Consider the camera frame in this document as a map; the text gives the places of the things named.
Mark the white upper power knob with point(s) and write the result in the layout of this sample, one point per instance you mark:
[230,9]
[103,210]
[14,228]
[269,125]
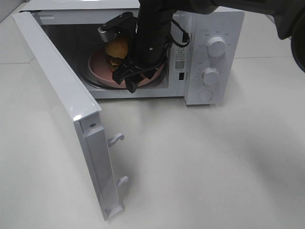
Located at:
[216,46]

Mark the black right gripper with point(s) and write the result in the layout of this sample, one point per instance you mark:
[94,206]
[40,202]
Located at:
[146,56]

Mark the pink speckled plate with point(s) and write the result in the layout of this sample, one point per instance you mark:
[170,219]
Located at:
[102,66]

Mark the glass microwave turntable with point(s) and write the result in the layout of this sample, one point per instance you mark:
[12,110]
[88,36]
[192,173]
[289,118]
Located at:
[160,81]

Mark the white lower timer knob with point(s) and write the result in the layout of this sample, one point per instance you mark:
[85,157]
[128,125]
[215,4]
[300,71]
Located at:
[210,76]

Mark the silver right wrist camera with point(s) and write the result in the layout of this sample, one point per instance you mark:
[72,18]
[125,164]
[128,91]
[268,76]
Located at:
[123,25]

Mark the round white door release button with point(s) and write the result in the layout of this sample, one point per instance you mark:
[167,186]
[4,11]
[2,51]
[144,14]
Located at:
[205,96]

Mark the burger with lettuce and tomato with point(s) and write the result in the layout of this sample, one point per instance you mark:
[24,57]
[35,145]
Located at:
[116,51]

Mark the white microwave oven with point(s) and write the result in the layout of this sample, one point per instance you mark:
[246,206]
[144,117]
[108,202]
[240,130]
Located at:
[72,26]

